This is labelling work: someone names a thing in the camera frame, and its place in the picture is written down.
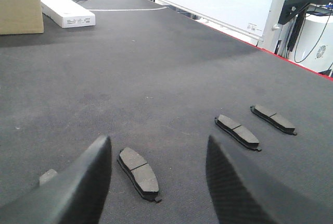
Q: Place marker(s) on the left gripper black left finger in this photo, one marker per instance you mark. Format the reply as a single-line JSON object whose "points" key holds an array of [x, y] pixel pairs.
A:
{"points": [[76, 195]]}

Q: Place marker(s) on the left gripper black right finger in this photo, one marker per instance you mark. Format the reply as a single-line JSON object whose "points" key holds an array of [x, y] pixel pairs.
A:
{"points": [[241, 192]]}

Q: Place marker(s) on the grey brake pad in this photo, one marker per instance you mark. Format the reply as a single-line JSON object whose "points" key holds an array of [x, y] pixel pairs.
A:
{"points": [[274, 118], [47, 176], [140, 173], [240, 133]]}

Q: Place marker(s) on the dark grey conveyor belt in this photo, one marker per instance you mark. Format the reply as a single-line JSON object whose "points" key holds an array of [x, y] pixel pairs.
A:
{"points": [[154, 80]]}

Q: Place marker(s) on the long white box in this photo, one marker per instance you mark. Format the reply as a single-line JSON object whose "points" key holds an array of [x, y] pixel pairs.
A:
{"points": [[67, 13]]}

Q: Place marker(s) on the cardboard box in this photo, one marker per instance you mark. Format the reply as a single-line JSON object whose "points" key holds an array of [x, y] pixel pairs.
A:
{"points": [[21, 17]]}

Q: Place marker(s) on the red conveyor frame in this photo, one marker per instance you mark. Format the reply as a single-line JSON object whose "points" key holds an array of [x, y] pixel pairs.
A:
{"points": [[251, 42]]}

